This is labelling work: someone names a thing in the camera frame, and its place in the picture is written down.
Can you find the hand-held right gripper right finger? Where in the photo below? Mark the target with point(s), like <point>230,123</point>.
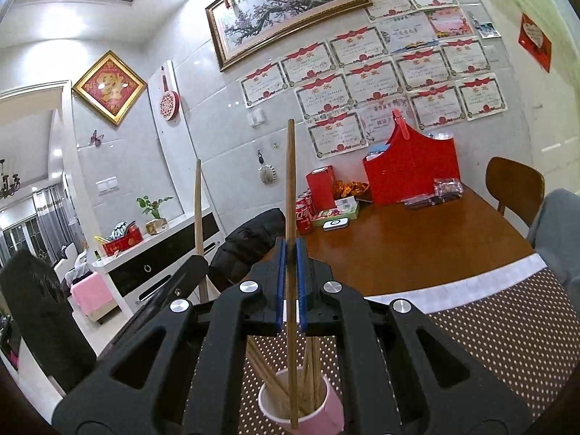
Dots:
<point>302,285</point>

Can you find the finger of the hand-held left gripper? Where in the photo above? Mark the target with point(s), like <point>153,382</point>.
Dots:
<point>181,281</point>

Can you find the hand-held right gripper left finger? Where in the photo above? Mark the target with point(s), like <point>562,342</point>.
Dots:
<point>281,285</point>

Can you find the single wooden chopstick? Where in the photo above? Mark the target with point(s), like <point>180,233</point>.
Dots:
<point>291,181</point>
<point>198,217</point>

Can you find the bunch of wooden chopsticks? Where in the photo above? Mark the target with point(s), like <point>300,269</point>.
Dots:
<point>312,371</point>

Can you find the pink cup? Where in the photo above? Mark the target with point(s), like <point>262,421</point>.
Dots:
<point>333,410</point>

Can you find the person's left forearm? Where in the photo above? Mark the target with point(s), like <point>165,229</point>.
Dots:
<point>36,317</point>

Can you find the white and black sideboard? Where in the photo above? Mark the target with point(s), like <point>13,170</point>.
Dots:
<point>136,272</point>

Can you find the black jacket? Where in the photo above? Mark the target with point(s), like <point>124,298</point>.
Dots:
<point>244,244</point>

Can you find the potted green plant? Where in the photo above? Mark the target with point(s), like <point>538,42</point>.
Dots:
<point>156,224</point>

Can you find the white oval device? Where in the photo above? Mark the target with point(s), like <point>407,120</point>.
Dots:
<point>336,223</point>

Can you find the red basket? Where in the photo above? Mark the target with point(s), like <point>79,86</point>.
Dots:
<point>120,244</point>

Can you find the green and red snack box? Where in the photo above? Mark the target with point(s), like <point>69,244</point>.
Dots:
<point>344,209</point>

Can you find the pink cloth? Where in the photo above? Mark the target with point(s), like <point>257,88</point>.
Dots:
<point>93,294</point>

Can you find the red tin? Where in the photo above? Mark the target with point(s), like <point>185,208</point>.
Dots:
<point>321,188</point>

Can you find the orange snack packets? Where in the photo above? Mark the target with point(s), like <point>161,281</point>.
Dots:
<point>351,189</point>

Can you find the hanging metal ornament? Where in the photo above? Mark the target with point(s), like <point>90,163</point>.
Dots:
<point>267,173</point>

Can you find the grey curtain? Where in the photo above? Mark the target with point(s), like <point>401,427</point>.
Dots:
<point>50,217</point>

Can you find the red gift box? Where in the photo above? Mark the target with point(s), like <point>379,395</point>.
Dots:
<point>408,167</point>

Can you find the clear snack packets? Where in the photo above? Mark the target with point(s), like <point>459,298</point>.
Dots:
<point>435,192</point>

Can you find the round red hanging ornament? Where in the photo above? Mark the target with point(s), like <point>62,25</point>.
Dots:
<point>168,106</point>

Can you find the black chandelier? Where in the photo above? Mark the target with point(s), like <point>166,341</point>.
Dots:
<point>9,183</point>

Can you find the diamond framed red picture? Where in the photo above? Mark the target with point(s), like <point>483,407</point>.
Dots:
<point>108,86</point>

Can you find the group of award certificates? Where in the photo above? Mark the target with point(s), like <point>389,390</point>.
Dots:
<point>376,77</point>

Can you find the wooden chair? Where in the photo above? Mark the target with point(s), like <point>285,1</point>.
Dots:
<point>512,181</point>

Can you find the grey garment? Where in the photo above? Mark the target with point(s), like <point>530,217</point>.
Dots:
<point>559,235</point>

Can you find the framed plum blossom painting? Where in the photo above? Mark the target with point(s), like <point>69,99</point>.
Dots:
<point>281,4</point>

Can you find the small photo prints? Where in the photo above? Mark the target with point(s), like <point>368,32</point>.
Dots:
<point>484,27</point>

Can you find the white light switch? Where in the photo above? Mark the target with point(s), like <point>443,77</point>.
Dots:
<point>107,185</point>

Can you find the butterfly wall sticker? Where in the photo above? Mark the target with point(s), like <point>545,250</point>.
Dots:
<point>96,138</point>

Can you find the white wall socket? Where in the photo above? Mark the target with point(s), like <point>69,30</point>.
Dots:
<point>257,118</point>

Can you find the red wall decoration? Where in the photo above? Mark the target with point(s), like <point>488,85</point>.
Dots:
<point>534,40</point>

